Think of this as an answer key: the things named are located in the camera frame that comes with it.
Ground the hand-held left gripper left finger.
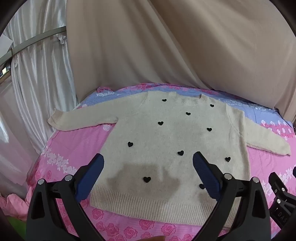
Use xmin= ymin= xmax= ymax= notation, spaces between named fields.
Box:
xmin=26 ymin=153 xmax=109 ymax=241

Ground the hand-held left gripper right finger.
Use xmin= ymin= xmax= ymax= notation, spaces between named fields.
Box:
xmin=192 ymin=151 xmax=271 ymax=241

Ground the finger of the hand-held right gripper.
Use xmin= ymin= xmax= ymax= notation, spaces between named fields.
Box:
xmin=268 ymin=172 xmax=296 ymax=205

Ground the cream sweater with black hearts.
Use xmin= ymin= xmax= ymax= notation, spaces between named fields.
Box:
xmin=47 ymin=91 xmax=292 ymax=229

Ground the pink floral bed sheet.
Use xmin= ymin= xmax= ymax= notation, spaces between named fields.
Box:
xmin=25 ymin=83 xmax=296 ymax=241

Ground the pink crumpled cloth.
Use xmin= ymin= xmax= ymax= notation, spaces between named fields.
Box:
xmin=0 ymin=193 xmax=30 ymax=218

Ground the white satin curtain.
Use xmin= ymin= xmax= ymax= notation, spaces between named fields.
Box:
xmin=0 ymin=0 xmax=78 ymax=200

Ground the beige curtain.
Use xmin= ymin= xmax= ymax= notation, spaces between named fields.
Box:
xmin=66 ymin=0 xmax=296 ymax=127

